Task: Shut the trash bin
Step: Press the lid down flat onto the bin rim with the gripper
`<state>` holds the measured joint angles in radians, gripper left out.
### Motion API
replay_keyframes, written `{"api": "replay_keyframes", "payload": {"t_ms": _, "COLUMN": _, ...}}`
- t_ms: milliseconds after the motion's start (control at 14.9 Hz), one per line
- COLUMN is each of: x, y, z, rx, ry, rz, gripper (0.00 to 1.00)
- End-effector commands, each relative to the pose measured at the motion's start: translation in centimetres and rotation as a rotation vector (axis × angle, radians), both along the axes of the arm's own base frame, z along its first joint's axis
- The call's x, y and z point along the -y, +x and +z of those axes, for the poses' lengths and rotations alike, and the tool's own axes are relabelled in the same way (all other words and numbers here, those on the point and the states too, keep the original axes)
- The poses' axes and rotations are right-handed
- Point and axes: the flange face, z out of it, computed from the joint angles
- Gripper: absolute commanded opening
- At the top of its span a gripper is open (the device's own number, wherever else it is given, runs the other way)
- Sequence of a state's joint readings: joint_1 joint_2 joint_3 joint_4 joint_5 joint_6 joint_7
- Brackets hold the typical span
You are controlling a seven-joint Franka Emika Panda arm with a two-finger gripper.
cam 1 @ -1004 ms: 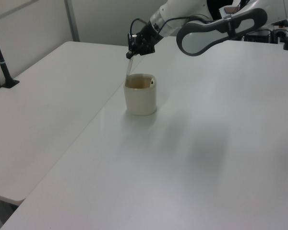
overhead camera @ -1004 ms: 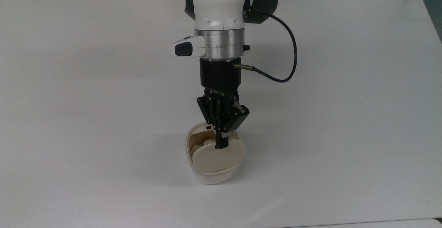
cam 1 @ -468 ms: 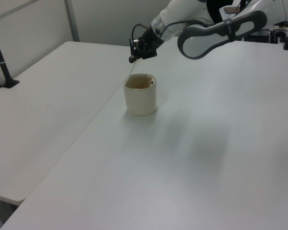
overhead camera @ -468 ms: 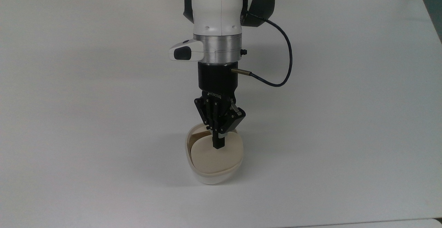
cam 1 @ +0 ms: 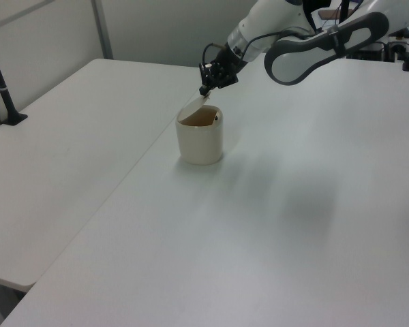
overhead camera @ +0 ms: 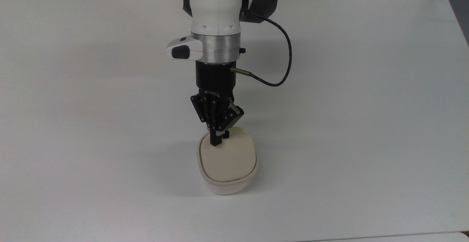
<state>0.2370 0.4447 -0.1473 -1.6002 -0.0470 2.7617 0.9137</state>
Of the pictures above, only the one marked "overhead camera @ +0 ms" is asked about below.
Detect cream trash bin lid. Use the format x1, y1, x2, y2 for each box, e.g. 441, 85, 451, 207
199, 126, 256, 183

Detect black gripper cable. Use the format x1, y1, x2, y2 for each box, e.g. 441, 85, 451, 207
230, 12, 293, 87

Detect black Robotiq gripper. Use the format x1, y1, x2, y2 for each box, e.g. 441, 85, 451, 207
190, 60, 245, 147

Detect cream plastic trash bin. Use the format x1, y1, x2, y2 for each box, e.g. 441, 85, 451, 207
197, 126, 259, 195

